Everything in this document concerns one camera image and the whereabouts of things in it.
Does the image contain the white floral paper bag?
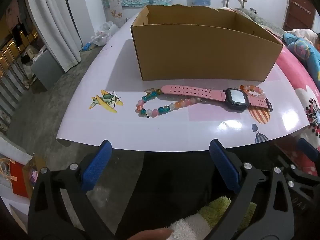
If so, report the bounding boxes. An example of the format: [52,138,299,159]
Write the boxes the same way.
[104,0,123,22]

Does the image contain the person's left hand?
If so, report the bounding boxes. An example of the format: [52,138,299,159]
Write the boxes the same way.
[126,228,173,240]

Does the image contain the brown wooden door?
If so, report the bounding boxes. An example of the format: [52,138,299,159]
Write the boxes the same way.
[282,0,317,32]

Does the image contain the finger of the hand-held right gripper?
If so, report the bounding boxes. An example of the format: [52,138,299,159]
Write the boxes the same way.
[285,138,320,195]

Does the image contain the white plastic bag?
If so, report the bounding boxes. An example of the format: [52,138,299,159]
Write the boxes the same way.
[90,21,118,47]

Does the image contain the grey blanket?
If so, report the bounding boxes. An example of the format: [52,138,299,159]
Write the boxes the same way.
[217,6,285,37]

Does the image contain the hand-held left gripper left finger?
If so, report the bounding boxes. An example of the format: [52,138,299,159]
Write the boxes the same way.
[27,139,118,240]

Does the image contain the pink orange bead bracelet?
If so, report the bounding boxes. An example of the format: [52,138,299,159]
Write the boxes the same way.
[239,84,267,100]

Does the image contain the green white fluffy garment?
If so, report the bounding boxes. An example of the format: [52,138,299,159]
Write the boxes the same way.
[170,196,257,240]

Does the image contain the brown paper bag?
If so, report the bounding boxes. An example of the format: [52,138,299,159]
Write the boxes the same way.
[22,155,47,190]

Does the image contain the multicoloured bead bracelet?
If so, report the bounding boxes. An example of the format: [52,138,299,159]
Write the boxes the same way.
[136,88,202,118]

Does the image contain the red gift bag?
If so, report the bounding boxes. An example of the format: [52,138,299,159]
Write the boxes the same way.
[11,161,34,199]

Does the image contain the white curtain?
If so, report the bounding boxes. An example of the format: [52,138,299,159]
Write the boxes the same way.
[25,0,83,73]

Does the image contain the pink floral blanket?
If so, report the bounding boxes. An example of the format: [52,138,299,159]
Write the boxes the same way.
[274,34,320,178]

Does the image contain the blue floral pillow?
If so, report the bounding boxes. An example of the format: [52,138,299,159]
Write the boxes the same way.
[282,31,320,90]

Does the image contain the grey cabinet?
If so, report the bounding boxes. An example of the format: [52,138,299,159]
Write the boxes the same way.
[30,46,64,93]

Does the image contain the metal folding gate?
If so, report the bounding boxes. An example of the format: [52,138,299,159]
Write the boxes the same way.
[0,25,38,130]

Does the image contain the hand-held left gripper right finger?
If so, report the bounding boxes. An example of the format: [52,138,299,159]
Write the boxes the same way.
[205,138,295,240]

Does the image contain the pink strap smartwatch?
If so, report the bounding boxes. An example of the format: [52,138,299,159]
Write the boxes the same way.
[161,84,273,112]

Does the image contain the brown cardboard box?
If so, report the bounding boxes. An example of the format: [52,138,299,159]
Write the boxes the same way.
[130,4,284,82]

